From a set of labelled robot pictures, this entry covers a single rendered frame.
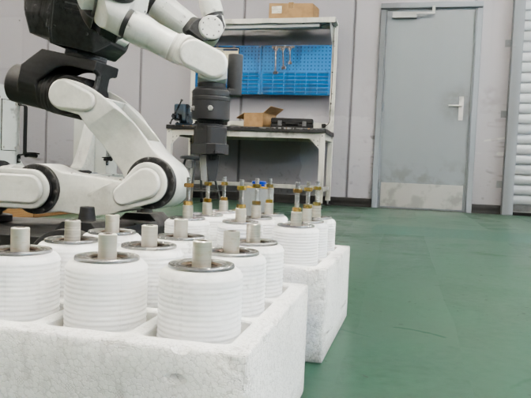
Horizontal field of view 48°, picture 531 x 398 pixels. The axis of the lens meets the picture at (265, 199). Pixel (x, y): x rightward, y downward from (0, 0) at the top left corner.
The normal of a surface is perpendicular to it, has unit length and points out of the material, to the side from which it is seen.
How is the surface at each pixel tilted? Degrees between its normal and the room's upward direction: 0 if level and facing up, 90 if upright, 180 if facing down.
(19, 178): 90
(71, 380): 90
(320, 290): 90
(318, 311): 90
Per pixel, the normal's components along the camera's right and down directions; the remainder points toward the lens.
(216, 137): 0.49, 0.07
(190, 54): 0.12, 0.06
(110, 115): 0.00, 0.40
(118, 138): -0.22, 0.04
